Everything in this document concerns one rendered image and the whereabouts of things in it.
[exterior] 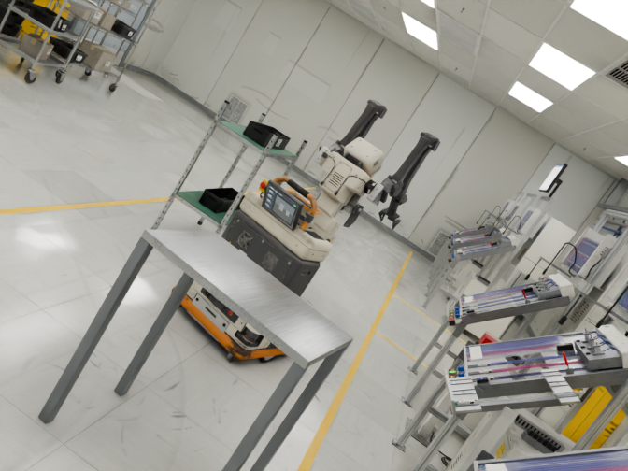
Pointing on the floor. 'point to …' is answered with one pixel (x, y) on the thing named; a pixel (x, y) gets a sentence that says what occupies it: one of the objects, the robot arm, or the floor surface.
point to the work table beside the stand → (210, 278)
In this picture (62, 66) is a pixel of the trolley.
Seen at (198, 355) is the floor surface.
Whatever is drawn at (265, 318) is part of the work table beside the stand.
